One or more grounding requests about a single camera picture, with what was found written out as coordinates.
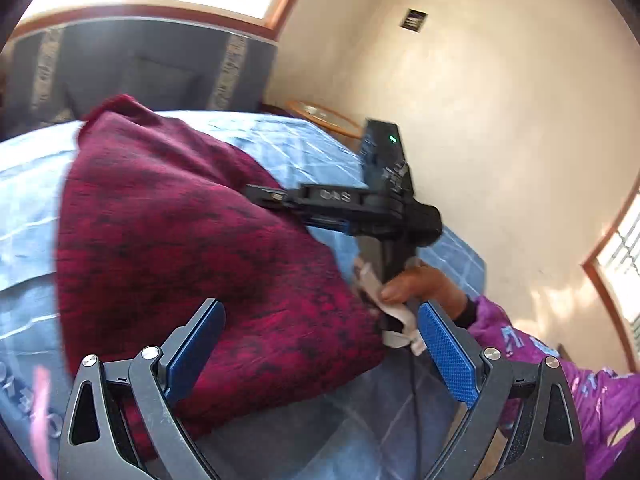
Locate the dark red patterned garment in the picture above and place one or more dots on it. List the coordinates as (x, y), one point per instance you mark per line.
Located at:
(190, 240)

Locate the dark wall plaque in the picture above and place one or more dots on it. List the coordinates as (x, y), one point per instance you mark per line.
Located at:
(414, 20)

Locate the small wooden framed window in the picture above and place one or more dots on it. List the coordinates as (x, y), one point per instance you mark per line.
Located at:
(620, 270)

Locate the person's right hand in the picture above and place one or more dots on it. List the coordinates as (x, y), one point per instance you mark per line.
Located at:
(425, 285)

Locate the dark grey sofa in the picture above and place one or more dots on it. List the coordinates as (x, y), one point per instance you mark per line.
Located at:
(150, 70)

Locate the round wooden side table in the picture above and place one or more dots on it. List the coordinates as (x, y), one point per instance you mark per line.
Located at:
(325, 115)

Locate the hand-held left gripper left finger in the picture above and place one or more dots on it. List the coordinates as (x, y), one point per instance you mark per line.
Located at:
(192, 350)

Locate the person's right forearm purple sleeve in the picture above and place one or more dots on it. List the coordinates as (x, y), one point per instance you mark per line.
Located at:
(575, 400)

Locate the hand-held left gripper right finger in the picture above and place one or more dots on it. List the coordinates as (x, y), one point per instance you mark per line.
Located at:
(450, 355)

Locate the blue checked bed sheet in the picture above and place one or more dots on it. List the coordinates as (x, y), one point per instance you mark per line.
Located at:
(320, 145)

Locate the pink cloth strip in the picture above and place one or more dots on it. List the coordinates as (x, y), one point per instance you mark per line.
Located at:
(41, 410)

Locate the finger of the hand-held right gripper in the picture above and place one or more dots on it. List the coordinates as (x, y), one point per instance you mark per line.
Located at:
(272, 194)

